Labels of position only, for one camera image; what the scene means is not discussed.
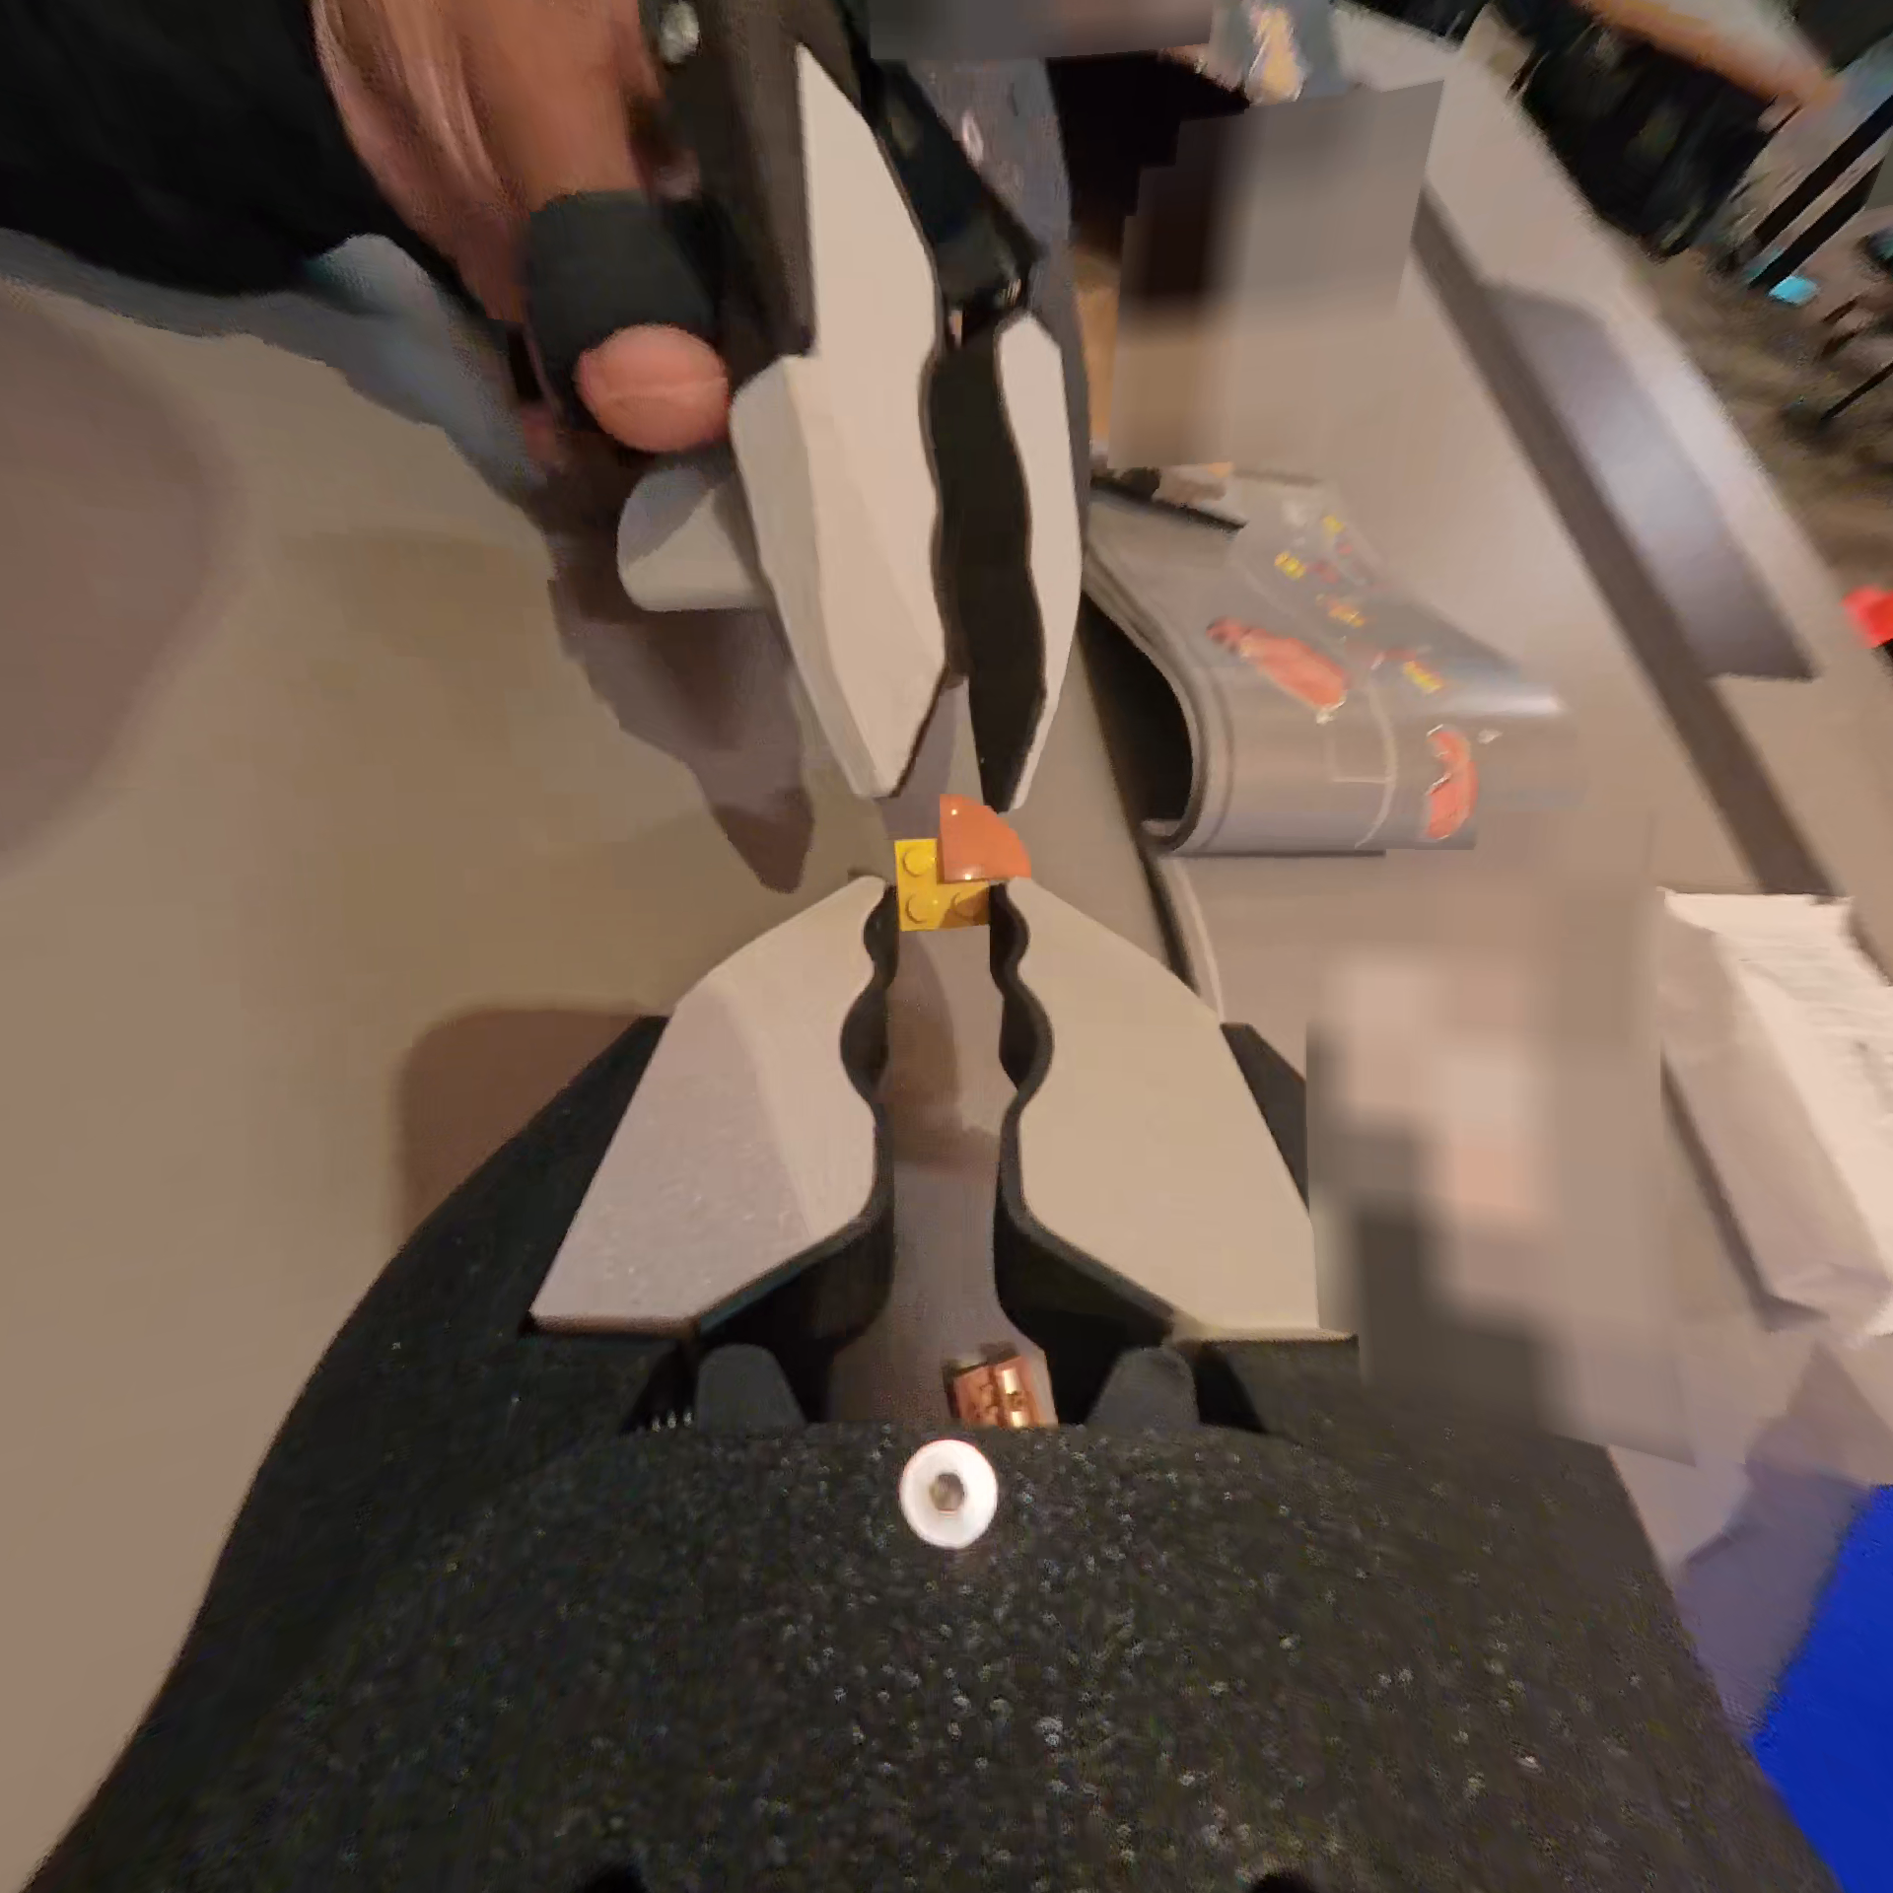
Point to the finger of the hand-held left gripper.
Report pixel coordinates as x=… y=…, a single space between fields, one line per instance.
x=1043 y=490
x=848 y=519

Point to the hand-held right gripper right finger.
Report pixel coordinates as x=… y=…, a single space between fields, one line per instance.
x=1154 y=1155

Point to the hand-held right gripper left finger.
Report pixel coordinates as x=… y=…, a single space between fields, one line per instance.
x=726 y=1137

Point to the yellow brick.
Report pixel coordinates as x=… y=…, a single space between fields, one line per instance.
x=920 y=902

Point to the brown curved brick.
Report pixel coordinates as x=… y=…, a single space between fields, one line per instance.
x=985 y=845

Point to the person's left forearm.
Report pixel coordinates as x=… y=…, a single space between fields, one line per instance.
x=148 y=118

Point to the person's left hand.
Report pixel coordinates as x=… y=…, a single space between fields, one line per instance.
x=474 y=118

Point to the brown brick model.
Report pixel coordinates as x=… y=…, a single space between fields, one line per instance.
x=999 y=1387

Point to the grey instruction booklet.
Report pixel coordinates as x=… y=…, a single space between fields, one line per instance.
x=1301 y=711

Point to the white paper sheet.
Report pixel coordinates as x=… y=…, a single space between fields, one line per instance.
x=1789 y=1066

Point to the blue plastic bin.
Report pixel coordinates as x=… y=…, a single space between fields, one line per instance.
x=1832 y=1643

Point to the small red object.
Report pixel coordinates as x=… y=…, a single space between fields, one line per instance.
x=1871 y=614

